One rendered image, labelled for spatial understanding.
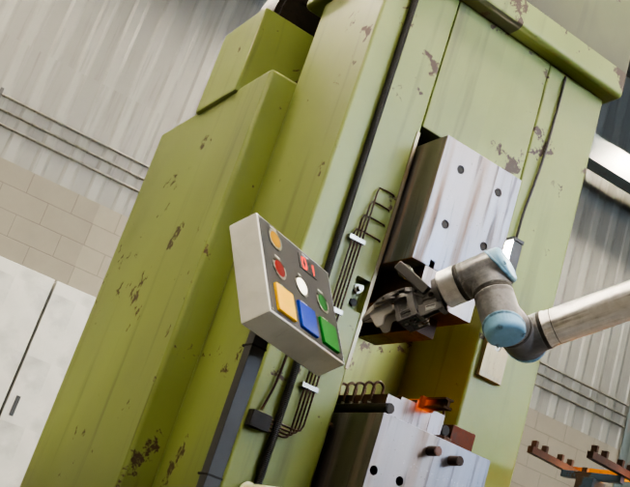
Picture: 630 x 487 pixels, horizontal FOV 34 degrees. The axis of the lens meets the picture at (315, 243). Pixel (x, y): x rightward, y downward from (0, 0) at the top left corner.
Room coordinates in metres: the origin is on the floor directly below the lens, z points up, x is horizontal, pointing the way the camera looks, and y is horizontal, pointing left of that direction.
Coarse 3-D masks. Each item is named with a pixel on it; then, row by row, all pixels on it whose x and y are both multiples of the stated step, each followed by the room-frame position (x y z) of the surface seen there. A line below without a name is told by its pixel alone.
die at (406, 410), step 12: (348, 396) 2.86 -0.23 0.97; (372, 396) 2.75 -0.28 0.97; (384, 396) 2.70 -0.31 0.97; (396, 396) 2.73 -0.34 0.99; (396, 408) 2.70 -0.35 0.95; (408, 408) 2.72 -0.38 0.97; (408, 420) 2.72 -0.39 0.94; (420, 420) 2.74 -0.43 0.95; (432, 420) 2.76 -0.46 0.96; (432, 432) 2.76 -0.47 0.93
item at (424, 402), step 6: (420, 396) 2.72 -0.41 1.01; (420, 402) 2.72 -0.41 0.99; (426, 402) 2.72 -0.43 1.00; (432, 402) 2.70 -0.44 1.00; (438, 402) 2.68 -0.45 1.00; (444, 402) 2.65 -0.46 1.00; (450, 402) 2.66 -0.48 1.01; (420, 408) 2.73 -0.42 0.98; (426, 408) 2.71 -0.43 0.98; (432, 408) 2.69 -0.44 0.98; (438, 408) 2.67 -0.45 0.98; (444, 408) 2.64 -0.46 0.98; (450, 408) 2.65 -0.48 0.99
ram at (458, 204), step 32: (416, 160) 2.78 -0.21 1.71; (448, 160) 2.67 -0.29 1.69; (480, 160) 2.72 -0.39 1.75; (416, 192) 2.73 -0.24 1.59; (448, 192) 2.69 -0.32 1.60; (480, 192) 2.73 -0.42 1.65; (512, 192) 2.78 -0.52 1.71; (416, 224) 2.68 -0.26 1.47; (448, 224) 2.70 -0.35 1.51; (480, 224) 2.75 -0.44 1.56; (384, 256) 2.79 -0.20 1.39; (416, 256) 2.67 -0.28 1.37; (448, 256) 2.71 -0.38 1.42
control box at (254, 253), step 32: (256, 224) 2.25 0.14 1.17; (256, 256) 2.23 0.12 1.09; (288, 256) 2.34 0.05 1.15; (256, 288) 2.21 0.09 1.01; (288, 288) 2.29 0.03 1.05; (320, 288) 2.45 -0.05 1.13; (256, 320) 2.21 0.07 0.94; (288, 320) 2.24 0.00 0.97; (288, 352) 2.35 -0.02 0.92; (320, 352) 2.37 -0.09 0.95
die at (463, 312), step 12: (384, 276) 2.86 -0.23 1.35; (396, 276) 2.80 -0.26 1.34; (420, 276) 2.69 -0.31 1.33; (432, 276) 2.70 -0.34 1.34; (384, 288) 2.84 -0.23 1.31; (396, 288) 2.78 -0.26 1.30; (372, 300) 2.88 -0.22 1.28; (456, 312) 2.75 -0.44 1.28; (468, 312) 2.76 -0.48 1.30; (444, 324) 2.85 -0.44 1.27; (456, 324) 2.82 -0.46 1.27
